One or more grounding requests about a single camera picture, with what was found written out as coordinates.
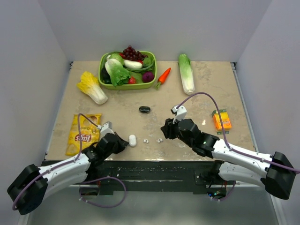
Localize green white napa cabbage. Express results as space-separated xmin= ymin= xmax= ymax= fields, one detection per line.
xmin=178 ymin=54 xmax=195 ymax=95

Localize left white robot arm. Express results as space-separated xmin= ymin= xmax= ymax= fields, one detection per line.
xmin=7 ymin=133 xmax=129 ymax=215

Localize dark red toy grapes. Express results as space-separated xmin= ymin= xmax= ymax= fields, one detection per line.
xmin=119 ymin=45 xmax=148 ymax=61

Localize green toy lettuce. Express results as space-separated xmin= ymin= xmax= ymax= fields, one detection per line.
xmin=105 ymin=59 xmax=131 ymax=87

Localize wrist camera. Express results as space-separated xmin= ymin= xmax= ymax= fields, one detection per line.
xmin=171 ymin=105 xmax=187 ymax=124
xmin=97 ymin=121 xmax=114 ymax=137

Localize green plastic basket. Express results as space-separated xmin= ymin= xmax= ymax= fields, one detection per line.
xmin=98 ymin=51 xmax=157 ymax=90

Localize orange toy carrot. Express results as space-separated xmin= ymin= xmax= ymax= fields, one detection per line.
xmin=154 ymin=68 xmax=171 ymax=90

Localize yellow toy cabbage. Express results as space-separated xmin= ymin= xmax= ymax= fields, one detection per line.
xmin=76 ymin=71 xmax=108 ymax=105

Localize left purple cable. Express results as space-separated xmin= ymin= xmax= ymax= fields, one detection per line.
xmin=12 ymin=113 xmax=127 ymax=210

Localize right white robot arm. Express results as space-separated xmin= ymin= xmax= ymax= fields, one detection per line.
xmin=161 ymin=119 xmax=296 ymax=200

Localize purple cable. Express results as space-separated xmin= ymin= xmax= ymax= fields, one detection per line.
xmin=177 ymin=91 xmax=300 ymax=202
xmin=12 ymin=113 xmax=127 ymax=210

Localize white toy radish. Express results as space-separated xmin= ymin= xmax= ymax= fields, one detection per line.
xmin=124 ymin=60 xmax=143 ymax=69

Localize orange sponge box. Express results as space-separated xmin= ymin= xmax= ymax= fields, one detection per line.
xmin=211 ymin=109 xmax=232 ymax=135

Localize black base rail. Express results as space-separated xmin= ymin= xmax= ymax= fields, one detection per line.
xmin=42 ymin=160 xmax=237 ymax=196

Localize purple toy onion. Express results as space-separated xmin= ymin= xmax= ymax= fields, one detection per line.
xmin=142 ymin=71 xmax=155 ymax=83

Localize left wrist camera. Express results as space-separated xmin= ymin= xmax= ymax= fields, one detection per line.
xmin=97 ymin=121 xmax=114 ymax=137

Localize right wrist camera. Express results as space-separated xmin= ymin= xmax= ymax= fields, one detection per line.
xmin=171 ymin=105 xmax=187 ymax=124

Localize yellow Lays chip bag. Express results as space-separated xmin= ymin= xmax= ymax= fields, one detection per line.
xmin=65 ymin=113 xmax=102 ymax=156

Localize black earbud charging case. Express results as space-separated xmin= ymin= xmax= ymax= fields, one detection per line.
xmin=139 ymin=106 xmax=151 ymax=113

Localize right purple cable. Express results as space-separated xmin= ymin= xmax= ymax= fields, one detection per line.
xmin=177 ymin=91 xmax=300 ymax=202

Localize red toy strawberry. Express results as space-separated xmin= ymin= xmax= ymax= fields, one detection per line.
xmin=128 ymin=76 xmax=136 ymax=84

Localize white earbud charging case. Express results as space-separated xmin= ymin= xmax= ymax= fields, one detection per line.
xmin=128 ymin=135 xmax=137 ymax=147

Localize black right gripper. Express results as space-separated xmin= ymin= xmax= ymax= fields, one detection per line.
xmin=160 ymin=114 xmax=194 ymax=148

